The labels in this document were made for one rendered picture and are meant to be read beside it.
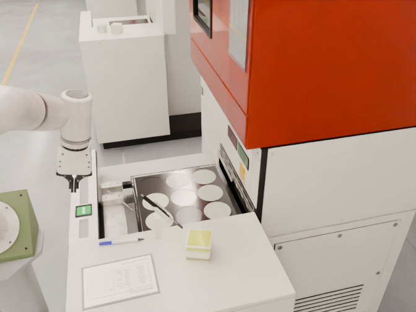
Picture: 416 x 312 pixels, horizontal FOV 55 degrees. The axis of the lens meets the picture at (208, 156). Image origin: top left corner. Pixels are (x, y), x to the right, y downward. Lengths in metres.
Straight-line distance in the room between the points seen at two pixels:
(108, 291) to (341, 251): 0.98
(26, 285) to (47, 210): 1.40
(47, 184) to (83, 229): 1.93
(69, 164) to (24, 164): 2.37
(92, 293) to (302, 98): 0.81
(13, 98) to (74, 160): 0.44
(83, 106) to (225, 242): 0.60
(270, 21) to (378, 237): 1.07
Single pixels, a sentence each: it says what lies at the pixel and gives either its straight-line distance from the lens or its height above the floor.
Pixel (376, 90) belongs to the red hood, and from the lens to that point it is 1.34.
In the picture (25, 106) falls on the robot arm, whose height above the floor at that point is 1.54.
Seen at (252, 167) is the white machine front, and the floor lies 1.11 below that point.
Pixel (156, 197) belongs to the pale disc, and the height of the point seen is 0.90.
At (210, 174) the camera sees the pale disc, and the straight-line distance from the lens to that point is 1.66.
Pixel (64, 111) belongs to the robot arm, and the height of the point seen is 1.45.
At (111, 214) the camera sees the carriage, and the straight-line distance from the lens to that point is 1.55.
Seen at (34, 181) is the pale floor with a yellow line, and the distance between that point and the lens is 3.39.
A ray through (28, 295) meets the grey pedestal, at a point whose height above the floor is 0.60.
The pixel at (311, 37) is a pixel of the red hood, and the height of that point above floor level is 1.56.
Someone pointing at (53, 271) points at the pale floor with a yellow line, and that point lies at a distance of 2.64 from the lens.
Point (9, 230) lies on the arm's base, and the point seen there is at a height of 0.91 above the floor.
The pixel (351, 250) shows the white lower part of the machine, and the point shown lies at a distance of 1.79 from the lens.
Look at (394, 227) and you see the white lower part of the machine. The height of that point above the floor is 0.74.
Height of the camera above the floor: 1.90
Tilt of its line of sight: 34 degrees down
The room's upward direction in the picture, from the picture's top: straight up
